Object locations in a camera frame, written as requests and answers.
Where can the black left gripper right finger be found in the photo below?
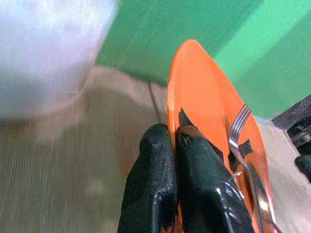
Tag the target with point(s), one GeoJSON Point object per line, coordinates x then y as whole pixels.
{"type": "Point", "coordinates": [201, 184]}

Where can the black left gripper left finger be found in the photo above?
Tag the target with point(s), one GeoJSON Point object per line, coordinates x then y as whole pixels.
{"type": "Point", "coordinates": [150, 174]}

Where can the silver fork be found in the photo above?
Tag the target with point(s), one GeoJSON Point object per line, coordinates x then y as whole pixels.
{"type": "Point", "coordinates": [236, 136]}

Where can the orange plate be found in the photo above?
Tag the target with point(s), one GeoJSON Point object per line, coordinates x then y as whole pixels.
{"type": "Point", "coordinates": [199, 85]}

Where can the black textured object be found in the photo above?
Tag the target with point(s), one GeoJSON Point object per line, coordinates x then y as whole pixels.
{"type": "Point", "coordinates": [296, 116]}

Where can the green mat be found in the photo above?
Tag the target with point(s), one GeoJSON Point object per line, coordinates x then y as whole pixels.
{"type": "Point", "coordinates": [170, 29]}

